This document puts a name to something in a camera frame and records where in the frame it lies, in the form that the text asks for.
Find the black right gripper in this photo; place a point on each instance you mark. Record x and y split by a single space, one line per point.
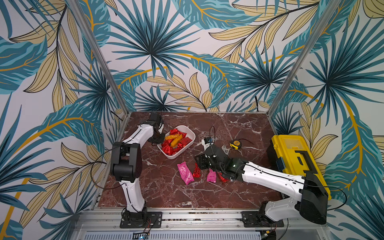
204 160

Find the yellow black tape measure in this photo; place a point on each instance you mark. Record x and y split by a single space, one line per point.
235 144

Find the red tea bags in box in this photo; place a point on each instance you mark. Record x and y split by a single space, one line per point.
165 147

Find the yellow orange tea bag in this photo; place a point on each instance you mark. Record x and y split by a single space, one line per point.
174 139

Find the pink tea bag packet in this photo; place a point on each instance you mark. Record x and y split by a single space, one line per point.
212 176

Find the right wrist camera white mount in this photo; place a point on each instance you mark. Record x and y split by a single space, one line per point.
207 143

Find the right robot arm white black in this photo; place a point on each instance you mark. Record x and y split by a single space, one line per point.
306 195

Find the white plastic storage box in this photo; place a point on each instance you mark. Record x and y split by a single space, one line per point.
190 134

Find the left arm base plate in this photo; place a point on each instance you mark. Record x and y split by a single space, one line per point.
131 220

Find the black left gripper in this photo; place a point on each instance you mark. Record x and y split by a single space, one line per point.
160 140

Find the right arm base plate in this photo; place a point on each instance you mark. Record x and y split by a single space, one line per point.
252 219

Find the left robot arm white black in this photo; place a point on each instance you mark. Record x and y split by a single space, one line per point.
126 167

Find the yellow black toolbox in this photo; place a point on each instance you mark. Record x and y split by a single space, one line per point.
290 154

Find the adjustable wrench orange handle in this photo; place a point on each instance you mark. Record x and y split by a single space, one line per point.
226 150

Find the small red tea bag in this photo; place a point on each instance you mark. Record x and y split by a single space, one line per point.
197 171

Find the aluminium front rail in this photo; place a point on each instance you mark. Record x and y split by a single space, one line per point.
185 219

